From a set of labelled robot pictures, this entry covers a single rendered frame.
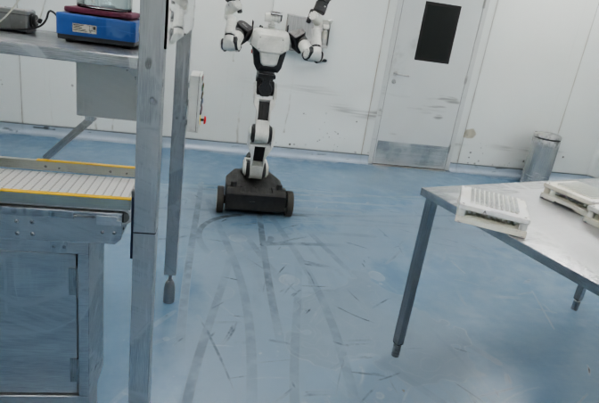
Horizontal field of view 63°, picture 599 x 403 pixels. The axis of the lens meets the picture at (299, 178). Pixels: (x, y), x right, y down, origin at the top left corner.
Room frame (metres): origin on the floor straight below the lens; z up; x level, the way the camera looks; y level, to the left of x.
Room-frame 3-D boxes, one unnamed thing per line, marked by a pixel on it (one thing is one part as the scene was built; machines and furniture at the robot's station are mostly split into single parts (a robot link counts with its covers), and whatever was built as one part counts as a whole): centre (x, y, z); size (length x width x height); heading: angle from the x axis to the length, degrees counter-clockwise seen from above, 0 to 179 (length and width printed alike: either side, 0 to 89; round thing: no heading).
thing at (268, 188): (3.74, 0.36, 0.19); 0.64 x 0.52 x 0.33; 11
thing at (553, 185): (2.10, -1.27, 0.93); 0.25 x 0.24 x 0.02; 30
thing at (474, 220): (1.76, -0.74, 0.88); 0.24 x 0.24 x 0.02; 73
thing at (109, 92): (1.51, 0.60, 1.22); 0.22 x 0.11 x 0.20; 101
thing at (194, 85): (2.26, 0.54, 1.05); 0.17 x 0.06 x 0.26; 11
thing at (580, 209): (2.10, -1.27, 0.88); 0.24 x 0.24 x 0.02; 30
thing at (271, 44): (3.76, 0.37, 1.23); 0.34 x 0.30 x 0.36; 101
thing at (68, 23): (1.42, 0.60, 1.40); 0.21 x 0.20 x 0.09; 11
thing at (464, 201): (1.76, -0.74, 0.93); 0.25 x 0.24 x 0.02; 163
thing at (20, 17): (1.39, 0.83, 1.39); 0.12 x 0.07 x 0.06; 101
